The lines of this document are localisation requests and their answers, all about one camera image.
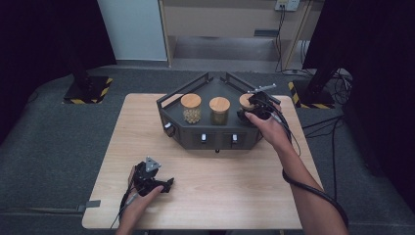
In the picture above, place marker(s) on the person's right hand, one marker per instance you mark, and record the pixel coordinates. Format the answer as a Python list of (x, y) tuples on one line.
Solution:
[(274, 133)]

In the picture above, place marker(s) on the glass jar with green beans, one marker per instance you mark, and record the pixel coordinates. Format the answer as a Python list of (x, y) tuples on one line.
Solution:
[(219, 104)]

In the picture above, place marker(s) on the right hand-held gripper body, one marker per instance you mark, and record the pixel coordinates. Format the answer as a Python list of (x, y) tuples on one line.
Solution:
[(262, 106)]

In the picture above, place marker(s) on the grey bar on cabinet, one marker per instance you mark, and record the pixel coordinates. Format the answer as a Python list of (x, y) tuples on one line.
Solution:
[(266, 33)]

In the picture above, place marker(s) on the glass jar with wooden lid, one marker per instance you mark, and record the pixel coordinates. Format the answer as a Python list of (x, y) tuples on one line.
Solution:
[(244, 101)]

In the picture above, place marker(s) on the black corner storage rack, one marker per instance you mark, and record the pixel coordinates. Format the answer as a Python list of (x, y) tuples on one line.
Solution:
[(218, 138)]

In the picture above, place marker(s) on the white panel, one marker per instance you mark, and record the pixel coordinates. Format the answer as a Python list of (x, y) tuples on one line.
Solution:
[(133, 29)]

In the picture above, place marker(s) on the black stand with striped base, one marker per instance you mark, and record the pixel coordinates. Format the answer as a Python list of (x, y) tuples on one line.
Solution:
[(313, 98), (88, 93)]

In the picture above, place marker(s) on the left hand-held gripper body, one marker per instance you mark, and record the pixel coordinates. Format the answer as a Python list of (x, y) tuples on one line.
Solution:
[(147, 179)]

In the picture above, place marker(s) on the white wall socket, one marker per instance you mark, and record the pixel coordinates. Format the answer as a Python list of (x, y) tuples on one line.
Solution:
[(288, 5)]

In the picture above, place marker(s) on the black curtain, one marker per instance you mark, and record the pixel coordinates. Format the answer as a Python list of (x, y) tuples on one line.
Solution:
[(381, 81), (39, 49)]

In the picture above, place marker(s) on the glass jar with yellow beans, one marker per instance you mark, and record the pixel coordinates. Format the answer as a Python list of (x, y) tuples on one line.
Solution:
[(191, 116)]

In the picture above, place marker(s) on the grey tape strip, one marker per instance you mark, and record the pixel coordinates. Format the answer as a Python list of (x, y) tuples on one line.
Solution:
[(89, 205)]

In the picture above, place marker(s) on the person's left hand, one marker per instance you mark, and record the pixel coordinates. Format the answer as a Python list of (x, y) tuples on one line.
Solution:
[(135, 209)]

